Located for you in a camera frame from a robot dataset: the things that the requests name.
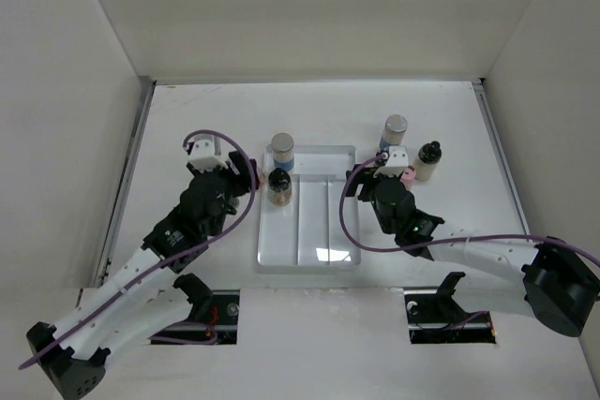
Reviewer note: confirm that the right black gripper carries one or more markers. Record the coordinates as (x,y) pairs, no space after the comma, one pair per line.
(365,175)

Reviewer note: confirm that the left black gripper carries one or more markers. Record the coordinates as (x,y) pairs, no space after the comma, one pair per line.
(241,182)

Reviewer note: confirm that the black-cap brown spice bottle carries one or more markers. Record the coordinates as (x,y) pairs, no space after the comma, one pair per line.
(279,184)

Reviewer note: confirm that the pink-lid small jar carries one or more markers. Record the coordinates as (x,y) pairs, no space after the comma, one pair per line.
(408,176)

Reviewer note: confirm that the silver-lid blue-label spice jar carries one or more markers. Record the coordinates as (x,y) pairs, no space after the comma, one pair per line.
(282,146)

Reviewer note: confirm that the black-cap cream sauce bottle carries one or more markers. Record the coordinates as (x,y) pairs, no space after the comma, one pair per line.
(426,160)

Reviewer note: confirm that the white-lid red-label jar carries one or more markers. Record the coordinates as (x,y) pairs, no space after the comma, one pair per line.
(261,177)

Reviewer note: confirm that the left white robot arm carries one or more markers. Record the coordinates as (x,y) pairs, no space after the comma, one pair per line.
(154,289)

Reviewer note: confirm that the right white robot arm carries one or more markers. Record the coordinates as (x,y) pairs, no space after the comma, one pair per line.
(547,278)

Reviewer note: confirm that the white divided organizer tray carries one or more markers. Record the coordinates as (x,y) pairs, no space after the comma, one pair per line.
(304,236)

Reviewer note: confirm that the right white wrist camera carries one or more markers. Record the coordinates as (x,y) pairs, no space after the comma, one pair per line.
(394,161)

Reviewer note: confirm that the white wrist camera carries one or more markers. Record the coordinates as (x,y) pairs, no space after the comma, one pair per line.
(394,161)
(204,153)

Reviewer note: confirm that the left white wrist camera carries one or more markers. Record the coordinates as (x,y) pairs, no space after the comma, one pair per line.
(204,153)

